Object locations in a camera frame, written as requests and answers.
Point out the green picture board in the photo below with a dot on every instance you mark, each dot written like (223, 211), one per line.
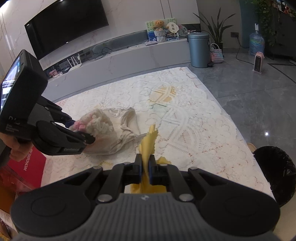
(169, 34)

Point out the teddy bear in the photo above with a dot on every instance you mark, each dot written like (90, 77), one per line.
(158, 25)

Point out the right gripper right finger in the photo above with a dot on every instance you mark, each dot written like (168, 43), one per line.
(171, 177)

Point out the white lace tablecloth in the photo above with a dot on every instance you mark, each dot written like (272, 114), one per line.
(193, 129)

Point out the red lidded plastic container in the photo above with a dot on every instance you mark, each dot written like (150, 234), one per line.
(21, 177)

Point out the black wall television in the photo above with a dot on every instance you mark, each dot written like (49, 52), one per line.
(64, 21)

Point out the pink white crochet toy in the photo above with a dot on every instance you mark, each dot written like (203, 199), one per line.
(95, 123)

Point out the woven pastel basket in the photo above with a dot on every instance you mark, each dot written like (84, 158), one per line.
(216, 54)

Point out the blue water jug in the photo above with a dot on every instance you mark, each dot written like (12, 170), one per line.
(256, 41)

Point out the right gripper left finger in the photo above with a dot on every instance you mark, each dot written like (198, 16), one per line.
(118, 177)

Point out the black round stool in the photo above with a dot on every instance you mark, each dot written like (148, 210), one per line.
(279, 170)

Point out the person left hand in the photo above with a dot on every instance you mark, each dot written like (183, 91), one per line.
(18, 151)

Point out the yellow cleaning cloth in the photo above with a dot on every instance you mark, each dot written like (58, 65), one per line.
(146, 149)

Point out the white wifi router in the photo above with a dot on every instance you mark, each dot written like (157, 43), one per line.
(75, 62)

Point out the potted green plant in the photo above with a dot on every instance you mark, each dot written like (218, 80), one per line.
(216, 27)

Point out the pink space heater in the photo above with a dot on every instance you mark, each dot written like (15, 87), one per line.
(258, 62)

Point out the blue metal trash bin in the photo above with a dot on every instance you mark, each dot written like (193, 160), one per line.
(199, 45)

